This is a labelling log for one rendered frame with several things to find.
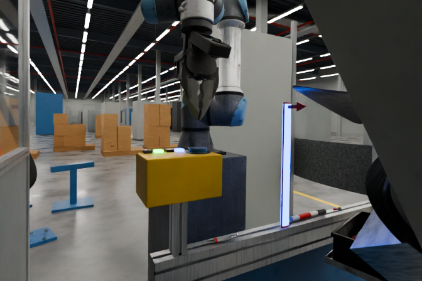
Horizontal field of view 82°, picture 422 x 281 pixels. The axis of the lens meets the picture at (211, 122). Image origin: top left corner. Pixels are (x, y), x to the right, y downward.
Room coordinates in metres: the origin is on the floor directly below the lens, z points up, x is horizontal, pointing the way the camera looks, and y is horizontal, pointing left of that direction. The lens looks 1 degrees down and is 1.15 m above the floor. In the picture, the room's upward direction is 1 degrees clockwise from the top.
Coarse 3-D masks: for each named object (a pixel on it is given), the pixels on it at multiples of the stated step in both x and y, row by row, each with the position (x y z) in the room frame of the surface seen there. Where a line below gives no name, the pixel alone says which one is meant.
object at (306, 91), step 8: (296, 88) 0.51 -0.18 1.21; (304, 88) 0.49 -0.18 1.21; (312, 88) 0.47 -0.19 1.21; (312, 96) 0.53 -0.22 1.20; (320, 96) 0.51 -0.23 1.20; (328, 96) 0.49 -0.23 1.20; (336, 96) 0.47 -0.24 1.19; (344, 96) 0.46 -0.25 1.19; (320, 104) 0.57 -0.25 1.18; (328, 104) 0.55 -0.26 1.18; (336, 104) 0.54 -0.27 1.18; (344, 104) 0.52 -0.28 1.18; (352, 104) 0.51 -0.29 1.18; (336, 112) 0.58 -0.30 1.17; (344, 112) 0.57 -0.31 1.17; (352, 112) 0.55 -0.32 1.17; (352, 120) 0.59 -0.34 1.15; (360, 120) 0.58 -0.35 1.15
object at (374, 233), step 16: (368, 224) 0.42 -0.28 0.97; (368, 240) 0.38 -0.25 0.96; (384, 240) 0.34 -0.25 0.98; (368, 256) 0.39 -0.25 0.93; (384, 256) 0.35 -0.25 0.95; (400, 256) 0.32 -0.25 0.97; (416, 256) 0.29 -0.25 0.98; (384, 272) 0.38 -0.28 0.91; (400, 272) 0.35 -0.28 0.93; (416, 272) 0.32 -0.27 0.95
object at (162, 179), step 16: (144, 160) 0.45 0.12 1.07; (160, 160) 0.45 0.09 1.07; (176, 160) 0.46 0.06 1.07; (192, 160) 0.48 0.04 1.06; (208, 160) 0.49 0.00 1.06; (144, 176) 0.45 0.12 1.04; (160, 176) 0.45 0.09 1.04; (176, 176) 0.46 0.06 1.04; (192, 176) 0.48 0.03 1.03; (208, 176) 0.49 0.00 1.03; (144, 192) 0.45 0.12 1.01; (160, 192) 0.45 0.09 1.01; (176, 192) 0.46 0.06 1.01; (192, 192) 0.48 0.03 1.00; (208, 192) 0.50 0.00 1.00
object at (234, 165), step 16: (224, 160) 0.91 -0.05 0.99; (240, 160) 0.94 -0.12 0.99; (224, 176) 0.91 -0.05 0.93; (240, 176) 0.94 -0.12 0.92; (224, 192) 0.91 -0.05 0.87; (240, 192) 0.95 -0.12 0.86; (160, 208) 0.93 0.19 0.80; (192, 208) 0.84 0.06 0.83; (208, 208) 0.87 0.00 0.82; (224, 208) 0.91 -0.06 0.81; (240, 208) 0.95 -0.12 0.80; (160, 224) 0.93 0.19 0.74; (192, 224) 0.84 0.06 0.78; (208, 224) 0.87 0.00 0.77; (224, 224) 0.91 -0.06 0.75; (240, 224) 0.95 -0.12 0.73; (160, 240) 0.93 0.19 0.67; (192, 240) 0.84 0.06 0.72
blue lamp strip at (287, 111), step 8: (288, 104) 0.64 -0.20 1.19; (288, 112) 0.64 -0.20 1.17; (288, 120) 0.64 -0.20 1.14; (288, 128) 0.64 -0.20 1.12; (288, 136) 0.64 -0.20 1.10; (288, 144) 0.64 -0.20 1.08; (288, 152) 0.64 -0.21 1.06; (288, 160) 0.64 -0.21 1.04; (288, 168) 0.64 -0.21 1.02; (288, 176) 0.64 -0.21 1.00; (288, 184) 0.64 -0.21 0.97; (288, 192) 0.64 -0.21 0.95; (288, 200) 0.64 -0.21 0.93; (288, 208) 0.64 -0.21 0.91; (288, 216) 0.64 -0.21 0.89; (288, 224) 0.64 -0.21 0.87
